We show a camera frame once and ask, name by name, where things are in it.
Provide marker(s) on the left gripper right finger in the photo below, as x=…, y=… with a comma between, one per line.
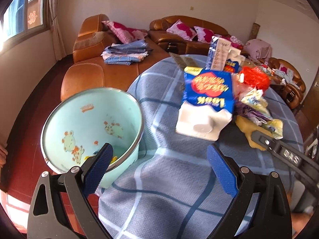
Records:
x=240, y=183

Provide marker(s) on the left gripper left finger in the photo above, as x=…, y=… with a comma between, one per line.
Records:
x=80, y=182

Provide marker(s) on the pale yellow wrapper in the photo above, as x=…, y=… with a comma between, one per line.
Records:
x=256, y=100

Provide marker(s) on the pinkish clear plastic bag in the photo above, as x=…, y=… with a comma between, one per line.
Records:
x=239, y=88

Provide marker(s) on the red plastic bag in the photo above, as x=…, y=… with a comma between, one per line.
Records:
x=255, y=78

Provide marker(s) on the purple foil wrapper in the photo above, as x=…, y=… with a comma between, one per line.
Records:
x=241, y=109

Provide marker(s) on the blue plaid tablecloth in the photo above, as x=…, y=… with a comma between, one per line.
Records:
x=171, y=191

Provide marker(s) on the brown leather armchair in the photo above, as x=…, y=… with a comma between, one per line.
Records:
x=285, y=80

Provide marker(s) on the pink cloth covered object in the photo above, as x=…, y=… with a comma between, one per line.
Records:
x=258, y=49

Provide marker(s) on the patterned paper sheet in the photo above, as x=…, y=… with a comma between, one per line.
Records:
x=183, y=61

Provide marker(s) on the tall white grey carton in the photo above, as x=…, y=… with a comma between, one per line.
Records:
x=218, y=53

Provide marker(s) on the folded blue plaid cloths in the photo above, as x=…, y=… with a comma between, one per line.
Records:
x=125, y=54

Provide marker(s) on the beige curtain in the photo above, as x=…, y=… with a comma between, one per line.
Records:
x=57, y=41

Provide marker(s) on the pink red pillow middle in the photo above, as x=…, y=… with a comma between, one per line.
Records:
x=204, y=35

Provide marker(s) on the pink red pillow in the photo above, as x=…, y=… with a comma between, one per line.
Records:
x=182, y=30
x=204, y=35

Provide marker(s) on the pink pillow on chaise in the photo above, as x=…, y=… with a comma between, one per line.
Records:
x=125, y=34

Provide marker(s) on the brown leather long sofa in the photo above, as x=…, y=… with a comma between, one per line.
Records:
x=174, y=43

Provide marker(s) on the pink red pillow left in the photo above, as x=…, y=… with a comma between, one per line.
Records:
x=182, y=30

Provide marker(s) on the window with frame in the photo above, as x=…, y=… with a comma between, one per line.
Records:
x=21, y=20

